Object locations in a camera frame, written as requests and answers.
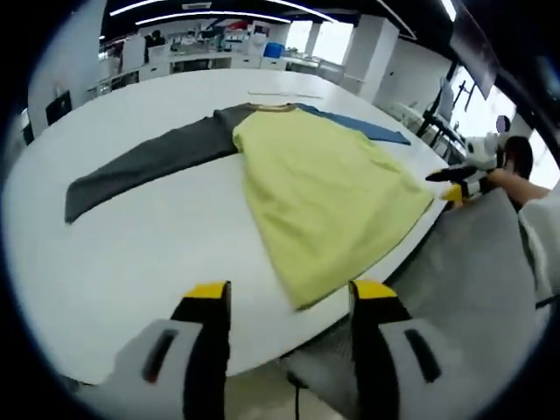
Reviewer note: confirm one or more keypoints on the black wall screen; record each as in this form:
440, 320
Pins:
477, 57

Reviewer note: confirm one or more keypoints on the white cabinet row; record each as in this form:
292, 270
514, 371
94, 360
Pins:
184, 61

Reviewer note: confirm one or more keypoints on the person's right hand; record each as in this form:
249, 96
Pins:
499, 180

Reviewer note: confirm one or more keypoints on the short ceiling light strip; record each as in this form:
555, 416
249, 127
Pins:
210, 16

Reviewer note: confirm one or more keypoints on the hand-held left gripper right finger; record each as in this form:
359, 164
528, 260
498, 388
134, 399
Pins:
394, 367

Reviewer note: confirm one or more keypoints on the black metal stand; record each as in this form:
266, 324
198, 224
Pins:
439, 118

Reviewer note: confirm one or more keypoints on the blue storage bin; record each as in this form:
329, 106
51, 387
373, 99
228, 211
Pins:
274, 50

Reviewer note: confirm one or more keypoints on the person's head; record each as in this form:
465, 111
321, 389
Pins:
520, 155

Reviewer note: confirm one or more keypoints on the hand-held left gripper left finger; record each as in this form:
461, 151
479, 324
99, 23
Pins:
175, 367

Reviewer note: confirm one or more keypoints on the black square box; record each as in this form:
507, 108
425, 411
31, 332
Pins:
58, 107

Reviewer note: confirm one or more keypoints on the long ceiling light strip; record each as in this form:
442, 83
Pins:
306, 5

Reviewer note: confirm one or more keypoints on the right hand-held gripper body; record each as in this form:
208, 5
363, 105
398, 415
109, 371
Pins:
483, 151

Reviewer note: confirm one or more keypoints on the person's light clothing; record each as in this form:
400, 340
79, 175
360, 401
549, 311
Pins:
472, 280

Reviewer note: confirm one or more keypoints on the yellow long-sleeved garment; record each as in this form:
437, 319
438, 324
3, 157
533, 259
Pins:
324, 197

